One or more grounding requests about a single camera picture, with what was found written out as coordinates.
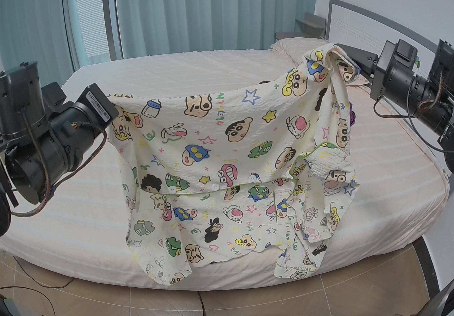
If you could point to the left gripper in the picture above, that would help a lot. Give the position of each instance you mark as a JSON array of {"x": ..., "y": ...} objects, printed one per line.
[{"x": 71, "y": 137}]

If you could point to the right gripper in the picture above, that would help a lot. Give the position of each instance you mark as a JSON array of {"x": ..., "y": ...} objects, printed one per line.
[{"x": 400, "y": 84}]

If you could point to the white printed pyjama top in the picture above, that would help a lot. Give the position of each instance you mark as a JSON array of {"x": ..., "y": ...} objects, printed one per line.
[{"x": 220, "y": 151}]

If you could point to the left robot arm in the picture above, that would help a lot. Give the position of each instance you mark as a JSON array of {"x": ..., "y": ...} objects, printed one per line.
[{"x": 21, "y": 102}]

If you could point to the bed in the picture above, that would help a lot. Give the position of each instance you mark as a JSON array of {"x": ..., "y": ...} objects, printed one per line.
[{"x": 177, "y": 73}]

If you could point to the purple garment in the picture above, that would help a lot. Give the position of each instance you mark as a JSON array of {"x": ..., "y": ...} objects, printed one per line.
[{"x": 353, "y": 116}]

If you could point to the grey bedside table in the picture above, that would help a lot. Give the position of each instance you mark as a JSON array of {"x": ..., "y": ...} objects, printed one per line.
[{"x": 312, "y": 22}]

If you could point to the cream pillow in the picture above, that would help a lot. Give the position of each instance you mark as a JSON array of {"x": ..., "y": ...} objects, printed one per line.
[{"x": 287, "y": 47}]

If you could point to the blue-green curtain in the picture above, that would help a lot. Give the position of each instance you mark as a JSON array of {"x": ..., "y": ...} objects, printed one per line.
[
  {"x": 212, "y": 2},
  {"x": 32, "y": 16}
]

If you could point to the window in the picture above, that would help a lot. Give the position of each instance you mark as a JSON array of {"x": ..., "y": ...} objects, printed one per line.
[{"x": 88, "y": 6}]

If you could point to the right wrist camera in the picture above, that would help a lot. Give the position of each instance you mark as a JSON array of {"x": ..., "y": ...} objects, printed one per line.
[{"x": 407, "y": 49}]

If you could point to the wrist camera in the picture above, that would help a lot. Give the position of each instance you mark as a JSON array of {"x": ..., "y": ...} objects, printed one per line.
[
  {"x": 407, "y": 49},
  {"x": 54, "y": 96}
]

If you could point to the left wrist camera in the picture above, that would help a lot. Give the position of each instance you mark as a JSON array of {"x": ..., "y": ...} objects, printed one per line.
[{"x": 54, "y": 96}]

